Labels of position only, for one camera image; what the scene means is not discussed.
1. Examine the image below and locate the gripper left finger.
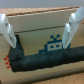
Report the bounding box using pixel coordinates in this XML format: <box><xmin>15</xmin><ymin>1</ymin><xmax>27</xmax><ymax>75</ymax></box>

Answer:
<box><xmin>0</xmin><ymin>13</ymin><xmax>18</xmax><ymax>49</ymax></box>

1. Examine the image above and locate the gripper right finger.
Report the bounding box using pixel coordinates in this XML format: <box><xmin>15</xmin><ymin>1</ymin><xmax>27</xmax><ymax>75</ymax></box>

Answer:
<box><xmin>61</xmin><ymin>6</ymin><xmax>84</xmax><ymax>48</ymax></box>

